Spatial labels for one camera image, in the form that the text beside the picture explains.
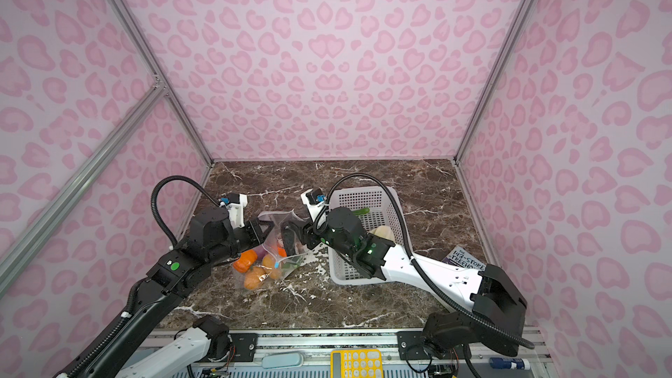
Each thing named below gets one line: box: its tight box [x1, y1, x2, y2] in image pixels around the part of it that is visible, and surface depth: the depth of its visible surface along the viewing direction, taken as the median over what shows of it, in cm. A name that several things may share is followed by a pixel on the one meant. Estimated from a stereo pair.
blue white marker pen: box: [489, 357, 532, 371], surface depth 71 cm
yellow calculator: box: [329, 349, 384, 378], surface depth 71 cm
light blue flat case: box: [260, 352, 304, 370], surface depth 70 cm
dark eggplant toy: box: [281, 224, 296, 257], surface depth 79 cm
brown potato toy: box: [243, 266, 266, 291], surface depth 83 cm
